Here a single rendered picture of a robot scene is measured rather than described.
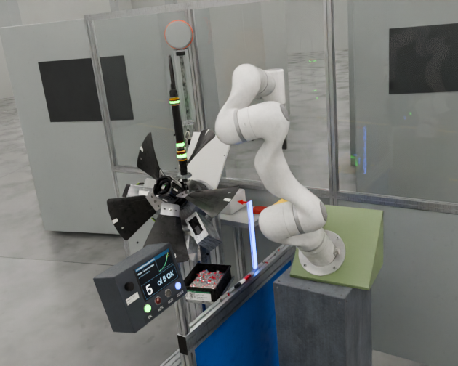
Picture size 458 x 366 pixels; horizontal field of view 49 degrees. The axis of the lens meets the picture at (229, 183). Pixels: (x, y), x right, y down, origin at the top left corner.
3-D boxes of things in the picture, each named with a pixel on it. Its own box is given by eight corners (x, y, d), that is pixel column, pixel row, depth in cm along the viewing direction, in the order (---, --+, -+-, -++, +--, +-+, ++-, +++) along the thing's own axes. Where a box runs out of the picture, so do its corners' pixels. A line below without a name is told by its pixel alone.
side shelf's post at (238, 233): (246, 334, 326) (235, 215, 300) (252, 335, 324) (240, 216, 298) (243, 337, 323) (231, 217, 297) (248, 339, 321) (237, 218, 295)
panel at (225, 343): (296, 364, 275) (289, 255, 255) (297, 365, 275) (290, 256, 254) (209, 480, 212) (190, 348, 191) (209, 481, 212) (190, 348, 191)
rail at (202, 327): (290, 252, 259) (289, 237, 256) (297, 253, 256) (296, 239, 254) (179, 352, 189) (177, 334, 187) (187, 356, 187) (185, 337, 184)
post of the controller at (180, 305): (184, 330, 189) (177, 283, 183) (190, 332, 187) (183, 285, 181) (179, 334, 187) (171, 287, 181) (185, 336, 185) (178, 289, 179)
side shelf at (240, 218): (222, 205, 317) (222, 201, 316) (272, 213, 297) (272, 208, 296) (199, 220, 298) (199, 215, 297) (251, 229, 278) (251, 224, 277)
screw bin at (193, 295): (198, 275, 238) (197, 262, 236) (232, 278, 232) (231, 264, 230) (180, 300, 219) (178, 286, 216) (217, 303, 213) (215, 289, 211)
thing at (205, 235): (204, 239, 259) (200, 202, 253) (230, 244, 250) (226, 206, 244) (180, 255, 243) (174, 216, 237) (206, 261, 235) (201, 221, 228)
